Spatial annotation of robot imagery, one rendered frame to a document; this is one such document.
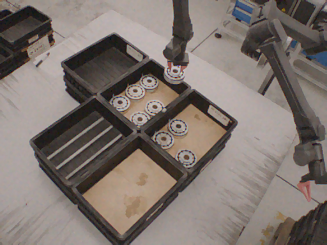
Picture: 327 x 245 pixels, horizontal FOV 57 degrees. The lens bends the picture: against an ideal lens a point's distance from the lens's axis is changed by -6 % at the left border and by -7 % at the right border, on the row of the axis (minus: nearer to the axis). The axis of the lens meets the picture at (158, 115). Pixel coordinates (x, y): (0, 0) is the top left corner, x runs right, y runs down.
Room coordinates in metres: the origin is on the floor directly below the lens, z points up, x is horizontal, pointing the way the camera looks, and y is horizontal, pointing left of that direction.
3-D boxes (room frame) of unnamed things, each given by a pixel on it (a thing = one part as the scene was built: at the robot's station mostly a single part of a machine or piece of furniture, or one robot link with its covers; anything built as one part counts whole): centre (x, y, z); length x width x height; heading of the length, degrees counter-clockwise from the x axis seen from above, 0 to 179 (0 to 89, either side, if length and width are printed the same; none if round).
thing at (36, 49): (1.77, 1.04, 0.41); 0.31 x 0.02 x 0.16; 152
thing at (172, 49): (1.08, -0.02, 1.26); 0.11 x 0.09 x 0.12; 152
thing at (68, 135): (0.73, 0.31, 0.87); 0.40 x 0.30 x 0.11; 146
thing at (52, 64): (1.43, 0.68, 0.70); 0.33 x 0.23 x 0.01; 152
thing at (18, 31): (1.83, 1.18, 0.37); 0.40 x 0.30 x 0.45; 152
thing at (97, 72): (1.23, 0.33, 0.87); 0.40 x 0.30 x 0.11; 146
